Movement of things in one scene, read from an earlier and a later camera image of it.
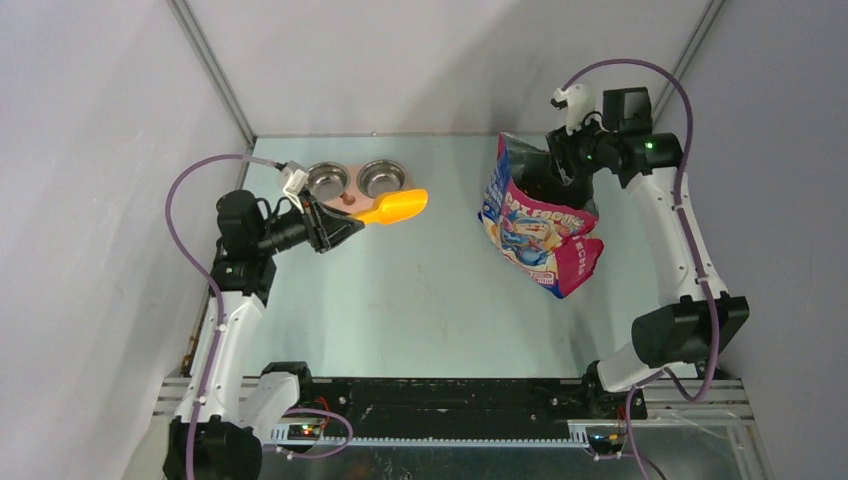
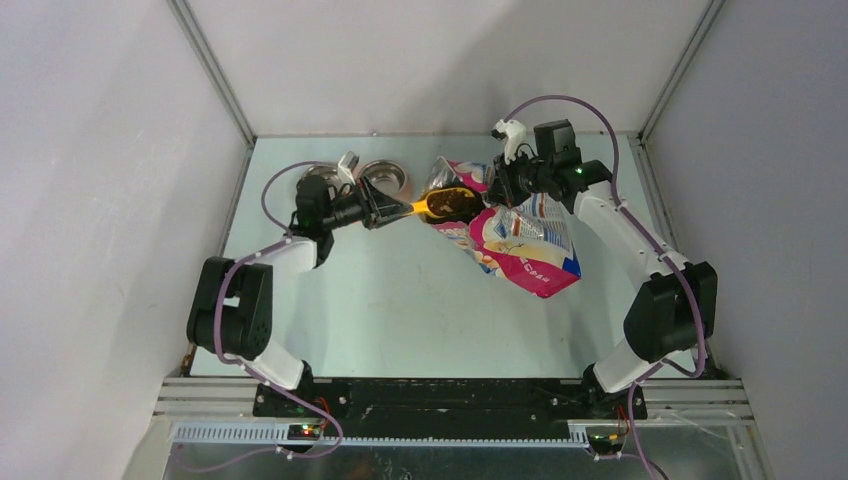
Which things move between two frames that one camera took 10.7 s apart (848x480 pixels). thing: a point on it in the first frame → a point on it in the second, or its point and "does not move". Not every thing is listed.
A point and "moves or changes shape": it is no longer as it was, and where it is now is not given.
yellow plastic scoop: [395, 206] moves or changes shape
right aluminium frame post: [709, 16] does not move
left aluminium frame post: [195, 37] does not move
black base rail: [399, 400] does not move
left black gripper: [325, 230] → [383, 207]
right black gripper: [565, 164] → [503, 190]
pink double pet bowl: [353, 190] does not move
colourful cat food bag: [540, 227] moves or changes shape
